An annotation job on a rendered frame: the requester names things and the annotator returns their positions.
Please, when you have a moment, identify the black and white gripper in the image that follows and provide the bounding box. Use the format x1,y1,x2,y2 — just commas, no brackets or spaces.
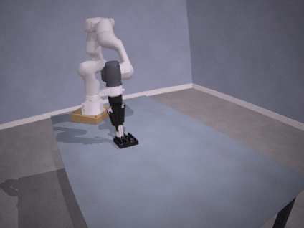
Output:
107,95,126,138

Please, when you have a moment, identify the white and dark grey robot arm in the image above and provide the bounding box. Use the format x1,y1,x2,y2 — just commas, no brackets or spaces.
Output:
77,17,133,115

